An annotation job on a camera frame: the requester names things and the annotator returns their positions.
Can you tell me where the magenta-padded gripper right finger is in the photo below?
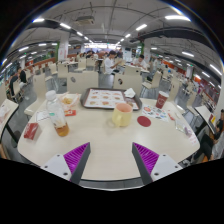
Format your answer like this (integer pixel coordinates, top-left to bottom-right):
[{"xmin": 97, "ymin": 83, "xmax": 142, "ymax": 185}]
[{"xmin": 131, "ymin": 142, "xmax": 184, "ymax": 186}]

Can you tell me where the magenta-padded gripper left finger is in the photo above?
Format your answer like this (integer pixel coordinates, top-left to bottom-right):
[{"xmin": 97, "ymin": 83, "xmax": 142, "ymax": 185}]
[{"xmin": 40, "ymin": 142, "xmax": 92, "ymax": 185}]

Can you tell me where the clear plastic tea bottle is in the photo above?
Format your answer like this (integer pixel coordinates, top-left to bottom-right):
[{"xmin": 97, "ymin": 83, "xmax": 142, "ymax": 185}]
[{"xmin": 45, "ymin": 89, "xmax": 71, "ymax": 138}]

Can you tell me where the small red carton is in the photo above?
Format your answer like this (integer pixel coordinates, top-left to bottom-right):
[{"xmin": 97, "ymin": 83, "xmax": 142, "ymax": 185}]
[{"xmin": 23, "ymin": 122, "xmax": 40, "ymax": 140}]

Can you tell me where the flat round red coaster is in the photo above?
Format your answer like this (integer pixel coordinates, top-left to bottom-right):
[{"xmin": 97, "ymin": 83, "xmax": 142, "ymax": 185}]
[{"xmin": 136, "ymin": 115, "xmax": 152, "ymax": 128}]

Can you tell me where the white paper receipt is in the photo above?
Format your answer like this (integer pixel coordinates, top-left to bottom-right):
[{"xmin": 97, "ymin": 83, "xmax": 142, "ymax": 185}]
[{"xmin": 34, "ymin": 109, "xmax": 51, "ymax": 123}]

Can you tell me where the colourful printed sticker sheet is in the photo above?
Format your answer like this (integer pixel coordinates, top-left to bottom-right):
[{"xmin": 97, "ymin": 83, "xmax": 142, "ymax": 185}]
[{"xmin": 141, "ymin": 104, "xmax": 170, "ymax": 123}]

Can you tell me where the neighbouring beige table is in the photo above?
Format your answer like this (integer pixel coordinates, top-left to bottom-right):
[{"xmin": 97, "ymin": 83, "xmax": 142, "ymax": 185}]
[
  {"xmin": 194, "ymin": 104, "xmax": 218, "ymax": 134},
  {"xmin": 0, "ymin": 98, "xmax": 20, "ymax": 141}
]

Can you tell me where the pale yellow mug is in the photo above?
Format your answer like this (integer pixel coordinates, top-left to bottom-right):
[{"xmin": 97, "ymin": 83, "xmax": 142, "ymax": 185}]
[{"xmin": 106, "ymin": 102, "xmax": 134, "ymax": 128}]

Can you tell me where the red paper cup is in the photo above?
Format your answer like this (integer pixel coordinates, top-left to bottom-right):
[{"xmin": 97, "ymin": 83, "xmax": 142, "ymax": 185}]
[{"xmin": 155, "ymin": 90, "xmax": 170, "ymax": 110}]

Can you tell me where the crumpled paper food wrapper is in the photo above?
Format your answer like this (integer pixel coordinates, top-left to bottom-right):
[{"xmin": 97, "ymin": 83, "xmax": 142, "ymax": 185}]
[{"xmin": 59, "ymin": 93, "xmax": 81, "ymax": 109}]

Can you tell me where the dark brown food tray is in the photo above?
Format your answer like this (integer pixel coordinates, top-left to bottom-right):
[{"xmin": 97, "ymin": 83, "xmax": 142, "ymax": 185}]
[{"xmin": 80, "ymin": 87, "xmax": 143, "ymax": 111}]

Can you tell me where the beige chair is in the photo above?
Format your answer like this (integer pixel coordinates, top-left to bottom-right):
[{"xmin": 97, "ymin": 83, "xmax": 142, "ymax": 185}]
[
  {"xmin": 66, "ymin": 70, "xmax": 100, "ymax": 95},
  {"xmin": 23, "ymin": 73, "xmax": 56, "ymax": 118},
  {"xmin": 113, "ymin": 73, "xmax": 144, "ymax": 99},
  {"xmin": 141, "ymin": 70, "xmax": 163, "ymax": 90}
]

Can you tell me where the crumpled white napkin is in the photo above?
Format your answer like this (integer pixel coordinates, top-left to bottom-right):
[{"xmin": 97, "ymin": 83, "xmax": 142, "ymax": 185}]
[{"xmin": 123, "ymin": 87, "xmax": 137, "ymax": 99}]

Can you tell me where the printed paper tray liner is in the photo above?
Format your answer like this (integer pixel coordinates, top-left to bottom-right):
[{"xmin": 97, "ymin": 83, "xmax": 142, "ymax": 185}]
[{"xmin": 83, "ymin": 89, "xmax": 139, "ymax": 110}]

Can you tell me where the group of beige chairs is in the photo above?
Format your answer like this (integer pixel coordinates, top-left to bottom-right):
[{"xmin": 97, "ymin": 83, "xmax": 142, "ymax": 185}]
[{"xmin": 28, "ymin": 57, "xmax": 201, "ymax": 108}]

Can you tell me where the ceiling air conditioner unit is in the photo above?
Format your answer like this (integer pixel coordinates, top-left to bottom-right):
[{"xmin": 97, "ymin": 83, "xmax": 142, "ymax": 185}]
[{"xmin": 74, "ymin": 15, "xmax": 96, "ymax": 26}]

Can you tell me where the group of ceiling lights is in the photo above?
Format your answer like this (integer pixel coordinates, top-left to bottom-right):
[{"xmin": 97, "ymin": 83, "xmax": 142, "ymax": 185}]
[{"xmin": 0, "ymin": 14, "xmax": 224, "ymax": 88}]

